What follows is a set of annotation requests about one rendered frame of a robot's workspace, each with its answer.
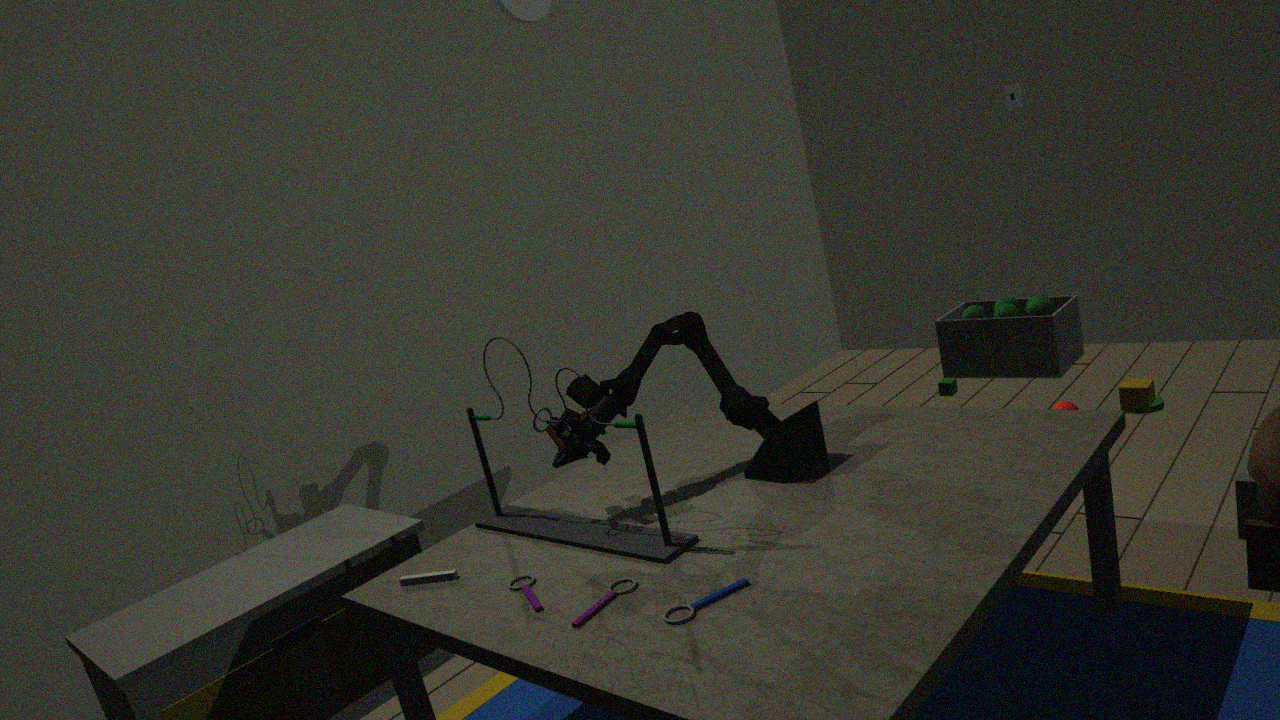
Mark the grey loop with blue handle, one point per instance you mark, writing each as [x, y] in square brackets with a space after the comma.
[704, 601]

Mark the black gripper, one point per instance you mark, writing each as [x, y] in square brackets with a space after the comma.
[579, 447]

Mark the purple handle with dark loop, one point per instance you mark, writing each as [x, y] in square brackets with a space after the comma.
[528, 592]
[602, 602]

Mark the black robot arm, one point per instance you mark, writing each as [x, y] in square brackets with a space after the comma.
[742, 409]

